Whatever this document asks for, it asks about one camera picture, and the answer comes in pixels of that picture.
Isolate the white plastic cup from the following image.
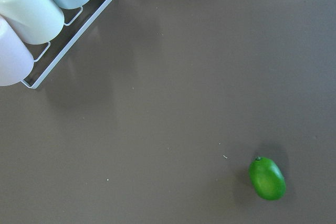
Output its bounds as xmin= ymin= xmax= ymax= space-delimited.
xmin=1 ymin=0 xmax=65 ymax=45

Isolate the green lime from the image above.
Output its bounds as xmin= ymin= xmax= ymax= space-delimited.
xmin=248 ymin=156 xmax=286 ymax=200

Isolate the pale pink plastic cup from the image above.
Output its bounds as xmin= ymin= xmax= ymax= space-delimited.
xmin=1 ymin=17 xmax=34 ymax=87

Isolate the white wire cup rack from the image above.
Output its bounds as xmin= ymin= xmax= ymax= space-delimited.
xmin=21 ymin=0 xmax=113 ymax=89

